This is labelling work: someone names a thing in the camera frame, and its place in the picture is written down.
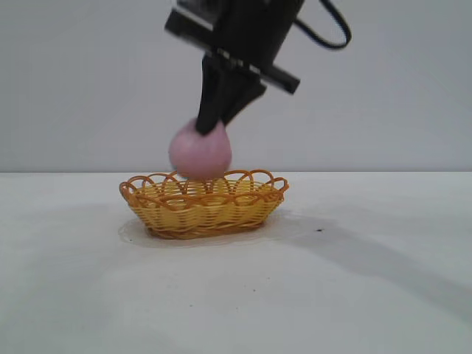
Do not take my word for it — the yellow woven wicker basket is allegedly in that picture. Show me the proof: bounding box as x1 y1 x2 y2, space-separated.
118 168 290 240

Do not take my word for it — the pink peach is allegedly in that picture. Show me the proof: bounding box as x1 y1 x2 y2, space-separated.
168 117 233 181

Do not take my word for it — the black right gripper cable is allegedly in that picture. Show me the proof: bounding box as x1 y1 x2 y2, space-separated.
294 0 352 51

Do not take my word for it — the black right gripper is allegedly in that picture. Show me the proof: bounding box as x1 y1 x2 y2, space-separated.
164 0 305 134

